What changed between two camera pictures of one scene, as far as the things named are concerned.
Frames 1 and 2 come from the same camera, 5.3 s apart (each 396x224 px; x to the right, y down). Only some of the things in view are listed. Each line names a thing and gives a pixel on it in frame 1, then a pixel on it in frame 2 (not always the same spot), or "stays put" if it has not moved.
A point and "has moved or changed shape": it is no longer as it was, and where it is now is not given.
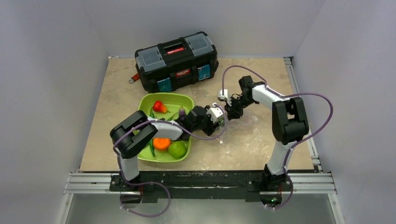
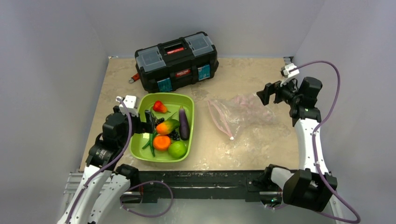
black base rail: x=153 y=184 stays put
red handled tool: x=134 y=78 stays put
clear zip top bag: x=244 y=133 has moved or changed shape
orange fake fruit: x=161 y=143 stays put
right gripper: x=233 y=108 → x=276 y=92
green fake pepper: x=151 y=144 stays put
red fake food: x=159 y=107 stays put
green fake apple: x=177 y=149 stays put
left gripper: x=211 y=126 → x=147 y=127
